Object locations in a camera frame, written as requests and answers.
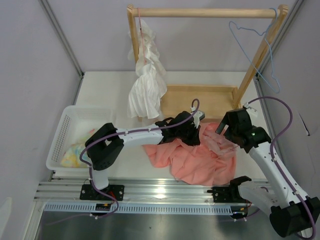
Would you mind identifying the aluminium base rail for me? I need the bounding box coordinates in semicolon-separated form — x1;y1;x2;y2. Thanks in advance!
33;176;276;216

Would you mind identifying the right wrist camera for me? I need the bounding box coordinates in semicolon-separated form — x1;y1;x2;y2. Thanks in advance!
243;102;258;118

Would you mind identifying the white garment on hanger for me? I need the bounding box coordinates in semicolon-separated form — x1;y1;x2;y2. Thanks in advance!
127;19;167;119

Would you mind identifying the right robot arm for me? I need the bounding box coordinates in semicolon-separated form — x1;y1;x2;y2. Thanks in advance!
215;108;320;240

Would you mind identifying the pastel floral cloth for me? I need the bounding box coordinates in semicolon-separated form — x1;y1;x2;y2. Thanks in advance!
60;128;97;168

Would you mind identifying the white plastic basket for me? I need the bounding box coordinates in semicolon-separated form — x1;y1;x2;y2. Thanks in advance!
46;105;116;173

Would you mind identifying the wooden clothes rack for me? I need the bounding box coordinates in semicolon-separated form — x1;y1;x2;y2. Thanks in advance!
126;4;289;120

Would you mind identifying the pink wire hanger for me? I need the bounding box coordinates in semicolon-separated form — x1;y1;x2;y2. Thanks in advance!
173;176;186;183

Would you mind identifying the pink hanger with white garment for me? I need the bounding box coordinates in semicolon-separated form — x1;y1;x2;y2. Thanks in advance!
137;7;147;66

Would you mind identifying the blue wire hanger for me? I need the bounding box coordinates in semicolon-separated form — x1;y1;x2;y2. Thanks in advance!
228;8;282;94

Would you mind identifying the pink skirt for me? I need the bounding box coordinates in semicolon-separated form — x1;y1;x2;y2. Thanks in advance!
143;122;237;187

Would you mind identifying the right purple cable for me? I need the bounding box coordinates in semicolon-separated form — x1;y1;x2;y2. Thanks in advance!
247;96;316;238

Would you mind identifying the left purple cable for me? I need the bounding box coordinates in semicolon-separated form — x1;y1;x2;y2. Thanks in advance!
79;99;200;201

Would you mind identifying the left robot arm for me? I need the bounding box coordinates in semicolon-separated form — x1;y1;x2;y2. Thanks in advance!
79;110;205;201

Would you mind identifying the purple cable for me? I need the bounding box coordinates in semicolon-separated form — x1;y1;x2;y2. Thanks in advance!
79;99;200;201
247;96;316;238

